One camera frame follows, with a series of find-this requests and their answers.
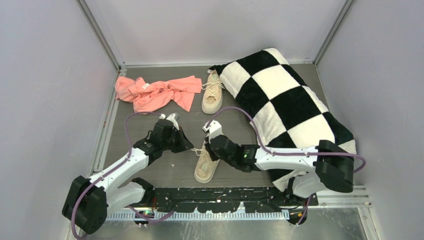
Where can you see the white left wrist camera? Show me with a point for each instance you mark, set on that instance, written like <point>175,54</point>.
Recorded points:
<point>173,117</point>

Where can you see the black white checkered pillow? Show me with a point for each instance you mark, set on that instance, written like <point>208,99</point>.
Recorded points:
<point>283,110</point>

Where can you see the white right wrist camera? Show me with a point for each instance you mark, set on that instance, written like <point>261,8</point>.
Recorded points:
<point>212,130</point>

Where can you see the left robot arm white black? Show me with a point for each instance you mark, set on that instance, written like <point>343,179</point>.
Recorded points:
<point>91,200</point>

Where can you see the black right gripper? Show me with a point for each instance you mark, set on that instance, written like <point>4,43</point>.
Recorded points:
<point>215,157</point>

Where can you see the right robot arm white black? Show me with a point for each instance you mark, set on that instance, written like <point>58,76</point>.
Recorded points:
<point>325,166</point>

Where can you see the pink cloth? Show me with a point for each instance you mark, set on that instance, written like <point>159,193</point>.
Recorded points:
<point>149,97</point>

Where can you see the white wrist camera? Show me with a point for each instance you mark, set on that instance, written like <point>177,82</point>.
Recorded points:
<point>212,130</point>
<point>173,117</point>

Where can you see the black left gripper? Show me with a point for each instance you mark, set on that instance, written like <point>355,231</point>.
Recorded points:
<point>184,144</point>

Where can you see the aluminium front rail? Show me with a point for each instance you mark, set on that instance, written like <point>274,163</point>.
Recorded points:
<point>323,199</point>

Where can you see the beige sneaker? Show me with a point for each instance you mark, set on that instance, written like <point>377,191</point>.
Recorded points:
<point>205,167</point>
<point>213,94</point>

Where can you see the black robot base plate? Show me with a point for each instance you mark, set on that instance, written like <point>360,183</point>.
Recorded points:
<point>220,200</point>

